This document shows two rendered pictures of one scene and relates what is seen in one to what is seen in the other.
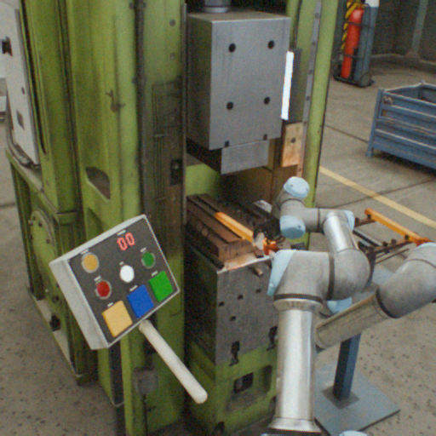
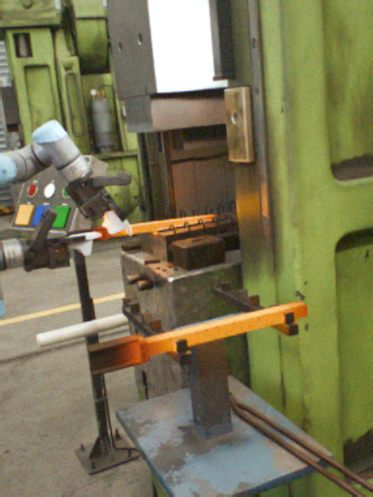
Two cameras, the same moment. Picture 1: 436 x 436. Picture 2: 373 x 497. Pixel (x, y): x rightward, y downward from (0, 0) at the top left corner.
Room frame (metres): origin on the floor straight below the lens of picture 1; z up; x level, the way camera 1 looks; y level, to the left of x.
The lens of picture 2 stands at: (2.10, -1.69, 1.31)
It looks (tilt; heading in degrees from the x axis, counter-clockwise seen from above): 13 degrees down; 98
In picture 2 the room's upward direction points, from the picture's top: 6 degrees counter-clockwise
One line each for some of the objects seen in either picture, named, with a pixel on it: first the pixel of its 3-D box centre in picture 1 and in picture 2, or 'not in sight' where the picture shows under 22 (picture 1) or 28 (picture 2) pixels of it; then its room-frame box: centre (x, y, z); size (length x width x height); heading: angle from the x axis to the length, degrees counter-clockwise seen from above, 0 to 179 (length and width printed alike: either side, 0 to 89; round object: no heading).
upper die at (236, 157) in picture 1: (214, 139); (205, 108); (1.94, 0.03, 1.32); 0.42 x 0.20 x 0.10; 33
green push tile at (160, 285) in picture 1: (160, 286); (61, 216); (1.41, 0.18, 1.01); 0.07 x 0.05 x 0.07; 148
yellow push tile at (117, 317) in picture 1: (117, 318); (25, 215); (1.24, 0.29, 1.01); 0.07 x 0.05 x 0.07; 148
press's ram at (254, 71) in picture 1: (226, 71); (204, 14); (1.97, -0.01, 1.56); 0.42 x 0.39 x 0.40; 33
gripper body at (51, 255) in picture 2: not in sight; (45, 251); (1.52, -0.27, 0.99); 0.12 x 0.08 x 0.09; 33
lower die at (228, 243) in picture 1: (211, 223); (216, 229); (1.94, 0.03, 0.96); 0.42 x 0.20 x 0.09; 33
